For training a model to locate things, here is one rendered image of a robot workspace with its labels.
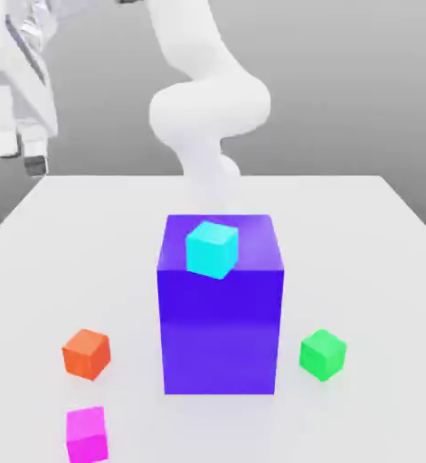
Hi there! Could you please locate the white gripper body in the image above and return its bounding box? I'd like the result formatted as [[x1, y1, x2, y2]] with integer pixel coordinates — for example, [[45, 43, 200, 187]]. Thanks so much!
[[0, 0, 59, 141]]

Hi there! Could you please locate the small cyan cube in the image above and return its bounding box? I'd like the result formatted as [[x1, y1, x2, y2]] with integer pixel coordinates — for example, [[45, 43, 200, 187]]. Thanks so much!
[[185, 220, 240, 281]]

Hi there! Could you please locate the small orange cube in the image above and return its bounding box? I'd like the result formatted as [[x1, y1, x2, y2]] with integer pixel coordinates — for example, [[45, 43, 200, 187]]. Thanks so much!
[[61, 327, 112, 383]]

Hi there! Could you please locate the small magenta cube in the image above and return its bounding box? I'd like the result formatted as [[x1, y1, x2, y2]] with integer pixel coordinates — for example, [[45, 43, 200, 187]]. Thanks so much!
[[65, 405, 109, 463]]

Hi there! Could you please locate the small green cube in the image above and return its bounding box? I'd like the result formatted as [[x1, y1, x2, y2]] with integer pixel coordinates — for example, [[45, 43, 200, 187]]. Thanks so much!
[[298, 327, 348, 383]]

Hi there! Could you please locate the large purple box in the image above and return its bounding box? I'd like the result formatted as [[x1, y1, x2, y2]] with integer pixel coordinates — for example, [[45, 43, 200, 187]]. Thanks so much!
[[156, 213, 285, 396]]

